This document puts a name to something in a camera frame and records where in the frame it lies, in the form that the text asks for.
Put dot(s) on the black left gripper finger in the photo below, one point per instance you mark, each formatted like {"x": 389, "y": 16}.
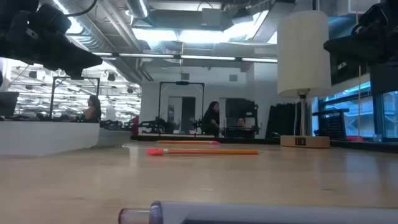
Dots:
{"x": 74, "y": 60}

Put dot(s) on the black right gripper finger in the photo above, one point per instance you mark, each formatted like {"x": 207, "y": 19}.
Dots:
{"x": 357, "y": 46}

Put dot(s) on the orange pencil pink eraser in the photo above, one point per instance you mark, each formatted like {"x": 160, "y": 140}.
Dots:
{"x": 211, "y": 152}
{"x": 186, "y": 142}

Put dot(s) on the grey purple pen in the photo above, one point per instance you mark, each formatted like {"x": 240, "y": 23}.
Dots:
{"x": 248, "y": 213}

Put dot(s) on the person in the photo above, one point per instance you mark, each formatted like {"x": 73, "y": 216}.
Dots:
{"x": 241, "y": 122}
{"x": 211, "y": 121}
{"x": 93, "y": 112}

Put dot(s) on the white shade wooden base lamp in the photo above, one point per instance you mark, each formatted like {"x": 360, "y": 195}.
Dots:
{"x": 303, "y": 53}

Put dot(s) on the dark monitor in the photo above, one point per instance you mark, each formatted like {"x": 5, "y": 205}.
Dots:
{"x": 7, "y": 104}

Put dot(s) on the black perforated crate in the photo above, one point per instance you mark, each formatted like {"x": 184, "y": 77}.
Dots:
{"x": 332, "y": 126}

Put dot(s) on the pink item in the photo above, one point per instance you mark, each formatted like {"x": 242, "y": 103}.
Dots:
{"x": 354, "y": 138}

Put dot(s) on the clear plastic cup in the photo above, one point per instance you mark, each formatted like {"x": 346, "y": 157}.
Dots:
{"x": 377, "y": 138}

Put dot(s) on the black curtain screen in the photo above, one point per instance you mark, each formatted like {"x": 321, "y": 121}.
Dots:
{"x": 283, "y": 121}

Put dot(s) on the linear ceiling light fixture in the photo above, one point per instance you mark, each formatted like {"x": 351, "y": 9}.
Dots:
{"x": 205, "y": 58}

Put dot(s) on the black shelving cart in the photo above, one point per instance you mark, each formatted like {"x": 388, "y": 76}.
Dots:
{"x": 241, "y": 109}

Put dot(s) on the black rig frame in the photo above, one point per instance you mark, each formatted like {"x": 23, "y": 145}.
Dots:
{"x": 74, "y": 77}
{"x": 182, "y": 83}

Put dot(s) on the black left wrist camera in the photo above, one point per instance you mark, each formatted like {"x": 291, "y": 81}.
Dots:
{"x": 53, "y": 18}

